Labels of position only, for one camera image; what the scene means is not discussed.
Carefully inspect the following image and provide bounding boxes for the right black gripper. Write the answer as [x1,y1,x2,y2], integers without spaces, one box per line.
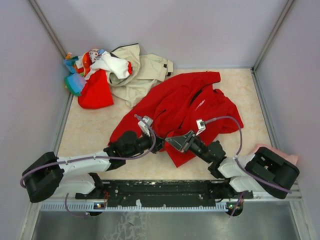
[165,129,213,164]

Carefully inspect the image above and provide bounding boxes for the red zip jacket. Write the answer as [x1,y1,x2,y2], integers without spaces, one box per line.
[108,71,244,167]

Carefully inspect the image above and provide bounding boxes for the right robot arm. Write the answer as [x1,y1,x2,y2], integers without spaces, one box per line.
[165,130,300,200]

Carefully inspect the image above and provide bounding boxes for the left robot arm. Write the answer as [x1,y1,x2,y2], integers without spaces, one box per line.
[20,131,164,203]

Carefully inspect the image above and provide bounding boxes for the beige jacket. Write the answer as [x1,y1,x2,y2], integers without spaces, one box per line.
[108,43,174,108]

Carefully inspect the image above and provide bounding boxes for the red cloth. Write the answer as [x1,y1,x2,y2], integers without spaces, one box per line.
[77,69,114,109]

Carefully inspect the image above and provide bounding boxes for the white printed shirt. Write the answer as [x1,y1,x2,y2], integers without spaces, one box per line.
[73,49,133,80]

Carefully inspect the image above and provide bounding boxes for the colourful striped cloth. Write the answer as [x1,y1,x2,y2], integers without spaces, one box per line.
[63,52,87,97]

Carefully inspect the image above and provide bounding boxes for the pink cloth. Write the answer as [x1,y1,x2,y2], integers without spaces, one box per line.
[249,143,299,166]

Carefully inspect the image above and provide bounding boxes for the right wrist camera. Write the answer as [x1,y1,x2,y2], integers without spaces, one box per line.
[196,119,206,136]

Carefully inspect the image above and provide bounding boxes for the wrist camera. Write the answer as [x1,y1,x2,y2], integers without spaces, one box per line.
[196,119,206,136]
[137,115,153,137]

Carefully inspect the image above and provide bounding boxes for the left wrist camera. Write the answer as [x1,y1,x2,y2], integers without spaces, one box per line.
[137,115,153,137]

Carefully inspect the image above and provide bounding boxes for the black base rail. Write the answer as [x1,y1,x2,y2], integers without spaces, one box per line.
[75,180,240,208]

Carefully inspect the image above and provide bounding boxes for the aluminium frame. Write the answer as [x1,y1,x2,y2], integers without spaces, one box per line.
[41,0,318,240]

